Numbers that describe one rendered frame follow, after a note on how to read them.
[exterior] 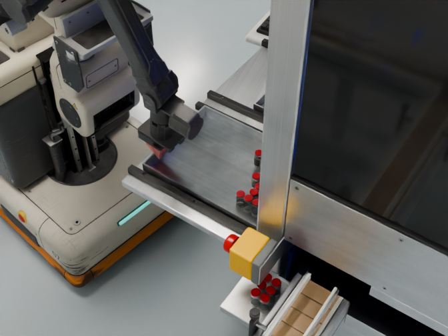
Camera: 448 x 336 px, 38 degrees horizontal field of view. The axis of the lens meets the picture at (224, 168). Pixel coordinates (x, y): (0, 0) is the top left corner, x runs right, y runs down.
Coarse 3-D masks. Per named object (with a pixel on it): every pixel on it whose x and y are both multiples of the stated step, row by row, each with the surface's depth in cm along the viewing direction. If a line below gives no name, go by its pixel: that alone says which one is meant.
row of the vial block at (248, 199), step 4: (256, 184) 154; (256, 188) 153; (252, 192) 152; (256, 192) 152; (248, 196) 151; (252, 196) 151; (256, 196) 152; (244, 200) 151; (248, 200) 150; (252, 200) 151; (244, 204) 152; (248, 204) 151; (244, 208) 153; (248, 208) 152; (248, 212) 153
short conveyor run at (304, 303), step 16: (288, 288) 134; (304, 288) 134; (320, 288) 134; (336, 288) 130; (288, 304) 127; (304, 304) 132; (320, 304) 132; (336, 304) 132; (256, 320) 125; (272, 320) 129; (288, 320) 129; (304, 320) 129; (320, 320) 126; (336, 320) 129
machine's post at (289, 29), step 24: (288, 0) 92; (312, 0) 91; (288, 24) 95; (288, 48) 98; (288, 72) 101; (288, 96) 105; (264, 120) 112; (288, 120) 108; (264, 144) 116; (288, 144) 112; (264, 168) 121; (288, 168) 116; (264, 192) 125; (288, 192) 122; (264, 216) 131
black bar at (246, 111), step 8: (208, 96) 180; (216, 96) 178; (224, 96) 178; (224, 104) 178; (232, 104) 176; (240, 104) 176; (240, 112) 176; (248, 112) 174; (256, 112) 174; (256, 120) 175
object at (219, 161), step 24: (216, 120) 174; (192, 144) 169; (216, 144) 169; (240, 144) 169; (144, 168) 161; (168, 168) 163; (192, 168) 163; (216, 168) 163; (240, 168) 163; (192, 192) 154; (216, 192) 158; (240, 216) 149
